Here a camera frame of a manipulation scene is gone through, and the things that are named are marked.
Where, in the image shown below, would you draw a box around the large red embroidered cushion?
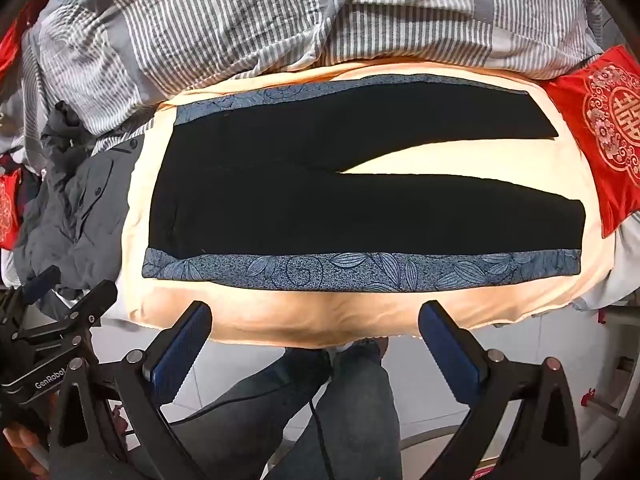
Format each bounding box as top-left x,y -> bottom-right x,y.
542,45 -> 640,238

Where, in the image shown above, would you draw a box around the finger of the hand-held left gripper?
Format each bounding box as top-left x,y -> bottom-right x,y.
52,280 -> 118,341
20,265 -> 62,302

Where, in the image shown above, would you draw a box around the small red embroidered cushion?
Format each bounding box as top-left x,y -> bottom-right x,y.
0,167 -> 23,251

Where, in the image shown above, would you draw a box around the grey striped duvet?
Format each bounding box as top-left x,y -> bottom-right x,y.
20,0 -> 626,136

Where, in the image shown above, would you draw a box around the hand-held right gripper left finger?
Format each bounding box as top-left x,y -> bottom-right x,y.
50,301 -> 213,480

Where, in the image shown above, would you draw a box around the red cloth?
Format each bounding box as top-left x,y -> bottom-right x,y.
0,20 -> 26,81

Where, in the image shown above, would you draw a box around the light grey bed sheet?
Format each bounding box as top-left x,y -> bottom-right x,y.
570,210 -> 640,313

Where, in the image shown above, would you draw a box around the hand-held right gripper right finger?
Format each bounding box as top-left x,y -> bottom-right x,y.
419,300 -> 583,480

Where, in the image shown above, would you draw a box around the person's left hand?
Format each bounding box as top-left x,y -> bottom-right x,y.
0,422 -> 51,467

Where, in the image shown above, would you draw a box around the peach bed blanket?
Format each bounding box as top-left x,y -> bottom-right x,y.
122,57 -> 621,351

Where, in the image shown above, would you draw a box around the black pants with blue trim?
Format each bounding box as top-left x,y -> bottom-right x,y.
141,74 -> 587,292

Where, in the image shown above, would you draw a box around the person's right leg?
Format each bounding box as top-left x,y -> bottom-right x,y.
320,337 -> 403,480

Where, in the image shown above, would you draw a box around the dark grey clothing pile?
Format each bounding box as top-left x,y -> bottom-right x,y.
15,100 -> 146,321

